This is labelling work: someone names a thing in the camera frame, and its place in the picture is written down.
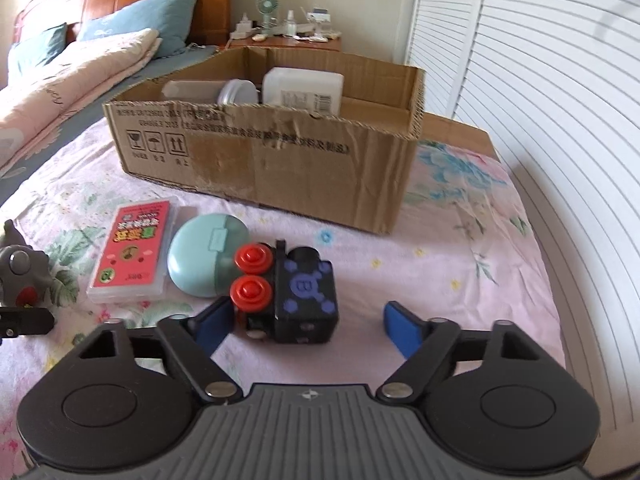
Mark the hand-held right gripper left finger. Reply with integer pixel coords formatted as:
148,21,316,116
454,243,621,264
75,297,241,406

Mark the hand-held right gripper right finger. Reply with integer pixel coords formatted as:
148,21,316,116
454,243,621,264
375,301,546,403

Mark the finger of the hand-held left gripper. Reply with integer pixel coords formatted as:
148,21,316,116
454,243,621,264
0,307,55,341

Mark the grey toy figure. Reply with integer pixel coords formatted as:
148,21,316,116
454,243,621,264
0,220,53,308

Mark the black toy train car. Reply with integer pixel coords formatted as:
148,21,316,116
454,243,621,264
230,239,341,345

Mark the cardboard box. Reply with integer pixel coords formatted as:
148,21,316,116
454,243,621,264
102,46,427,236

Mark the clear bottle with gold capsules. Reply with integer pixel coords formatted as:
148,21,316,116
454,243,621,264
161,80,223,105

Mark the white cotton swab container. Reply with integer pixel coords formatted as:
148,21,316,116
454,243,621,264
261,66,346,118

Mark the pink floral tablecloth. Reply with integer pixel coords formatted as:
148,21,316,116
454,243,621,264
0,117,568,480

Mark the mint green round case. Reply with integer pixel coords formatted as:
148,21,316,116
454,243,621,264
167,213,251,301

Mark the pink card box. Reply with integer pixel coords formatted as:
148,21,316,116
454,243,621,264
87,200,181,303

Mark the blue bed sheet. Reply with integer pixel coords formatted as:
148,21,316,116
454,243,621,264
0,42,221,201

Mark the wooden table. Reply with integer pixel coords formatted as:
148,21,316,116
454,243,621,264
420,110,501,163

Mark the pink quilt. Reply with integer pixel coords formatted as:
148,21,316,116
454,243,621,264
0,28,163,171

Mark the white louvered closet door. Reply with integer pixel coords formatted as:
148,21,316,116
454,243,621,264
450,0,640,461
392,0,488,116

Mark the blue pillow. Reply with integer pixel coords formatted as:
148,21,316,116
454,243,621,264
77,0,203,58
7,22,68,83

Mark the wooden nightstand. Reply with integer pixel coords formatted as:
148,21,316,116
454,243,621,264
220,35,343,53

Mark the white power strip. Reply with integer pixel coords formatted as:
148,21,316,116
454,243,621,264
230,12,256,41

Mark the white phone stand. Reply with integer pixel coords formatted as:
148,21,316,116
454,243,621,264
300,7,333,42

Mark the small green desk fan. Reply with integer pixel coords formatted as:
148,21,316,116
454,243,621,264
256,0,278,36

